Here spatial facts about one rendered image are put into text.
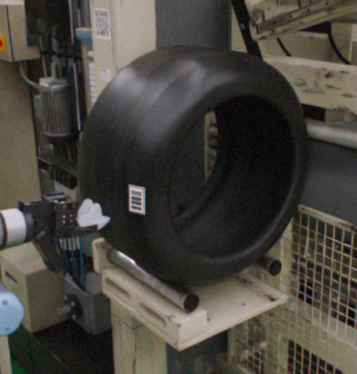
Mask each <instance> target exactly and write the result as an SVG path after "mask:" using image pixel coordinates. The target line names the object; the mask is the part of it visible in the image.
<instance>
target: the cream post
mask: <svg viewBox="0 0 357 374"><path fill-rule="evenodd" d="M95 8H99V9H107V10H108V17H109V31H110V40H108V39H104V38H96V33H95V20H94V9H95ZM90 10H91V23H92V35H93V59H94V71H95V83H96V95H97V98H98V96H99V95H100V94H101V92H102V91H103V89H104V88H105V86H106V85H107V84H108V82H109V81H108V80H104V79H101V72H100V69H101V68H103V69H107V70H110V74H111V79H112V78H113V77H115V76H116V75H117V74H118V72H119V71H120V70H121V69H122V68H124V67H125V66H126V65H128V64H129V63H131V62H132V61H133V60H134V59H136V58H138V57H140V56H141V55H143V54H145V53H148V52H150V51H153V50H155V49H157V44H156V19H155V0H90ZM111 310H112V323H113V326H112V333H113V358H114V370H115V374H167V357H166V341H165V340H164V339H163V338H162V337H160V336H159V335H157V334H156V333H155V332H153V331H152V330H150V329H149V328H148V327H147V326H145V325H144V324H143V323H142V322H141V321H140V320H139V319H137V318H135V317H133V316H132V315H130V314H129V313H128V312H126V311H125V310H124V309H123V308H122V307H121V306H119V305H118V304H117V303H116V302H115V301H113V300H112V299H111Z"/></svg>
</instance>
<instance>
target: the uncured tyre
mask: <svg viewBox="0 0 357 374"><path fill-rule="evenodd" d="M95 102H96V103H95V104H94V106H93V107H92V109H91V111H90V114H89V116H88V119H87V121H86V124H85V126H84V128H83V133H82V136H81V139H80V144H79V149H78V168H77V170H78V187H79V192H80V195H81V198H82V201H84V200H85V199H91V200H92V202H93V204H100V206H101V211H102V215H103V216H108V217H110V221H109V222H108V223H107V224H106V225H104V226H103V228H101V229H100V230H98V233H99V234H100V235H101V236H102V237H103V239H105V240H106V241H107V242H108V243H109V244H110V245H111V246H112V247H113V248H114V249H115V250H117V251H119V252H121V253H122V254H124V255H125V256H126V257H128V258H129V259H132V260H134V261H135V262H137V263H138V264H140V265H141V266H143V267H144V268H146V270H148V271H150V272H152V273H153V274H155V275H156V276H158V277H160V278H162V279H164V280H166V281H172V282H177V283H181V284H185V285H191V286H203V285H209V284H213V283H219V282H222V281H226V280H227V279H229V278H232V277H234V276H235V275H237V274H238V273H240V272H241V271H243V270H245V269H246V268H248V267H249V266H251V265H252V264H253V263H254V262H257V260H259V259H260V258H261V257H262V256H263V255H265V254H266V253H267V252H268V251H269V250H270V249H271V247H272V246H273V245H274V244H275V243H276V242H277V240H279V238H280V237H281V235H282V234H283V232H284V230H285V229H286V227H287V226H288V224H289V222H290V221H291V219H292V218H293V216H294V213H295V211H296V209H297V207H298V205H299V201H300V199H301V196H302V194H303V192H304V186H305V182H306V179H307V174H308V169H309V135H308V130H307V126H306V122H305V119H304V113H303V110H302V107H301V105H300V102H299V99H298V97H297V95H296V94H295V91H294V89H293V87H292V85H291V84H290V83H289V81H288V80H287V78H286V77H285V76H284V75H283V74H282V73H281V72H280V71H279V70H278V69H276V68H273V67H272V66H270V64H268V63H266V62H265V61H264V60H262V59H260V58H257V57H255V56H254V55H251V54H249V53H244V52H240V51H234V50H228V49H223V48H214V47H208V46H204V47H203V46H197V45H191V44H179V45H173V46H168V47H165V48H158V49H155V50H153V51H150V52H148V53H145V54H143V55H141V56H140V57H138V58H136V59H134V60H133V61H132V62H131V63H129V64H128V65H126V66H125V67H124V68H122V69H121V70H120V71H119V72H118V74H117V75H116V76H115V77H113V78H112V79H111V80H110V81H109V82H108V84H107V85H106V86H105V88H104V89H103V91H102V92H101V94H100V95H99V96H98V98H97V99H96V101H95ZM211 110H213V111H214V116H215V119H216V123H217V129H218V148H217V154H216V157H215V161H214V166H213V168H212V171H211V173H210V176H209V179H208V181H207V183H206V184H205V186H204V187H203V189H202V190H201V192H200V193H199V195H197V196H196V197H195V198H194V199H193V200H192V201H191V202H190V203H189V205H188V206H187V207H186V208H184V209H183V210H181V211H180V212H178V213H177V214H176V215H171V209H170V187H171V181H172V176H173V170H174V167H175V164H176V161H177V159H178V156H179V154H180V152H181V149H182V148H183V146H184V143H185V141H186V140H187V138H188V136H189V135H190V133H191V132H192V130H193V129H194V127H195V126H196V125H197V123H198V122H199V121H200V120H201V119H202V118H203V117H204V116H205V115H206V114H207V113H208V112H209V111H211ZM129 184H130V185H134V186H138V187H143V188H145V215H141V214H137V213H134V212H129V211H128V185H129Z"/></svg>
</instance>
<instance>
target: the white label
mask: <svg viewBox="0 0 357 374"><path fill-rule="evenodd" d="M128 211H129V212H134V213H137V214H141V215H145V188H143V187H138V186H134V185H130V184H129V185H128Z"/></svg>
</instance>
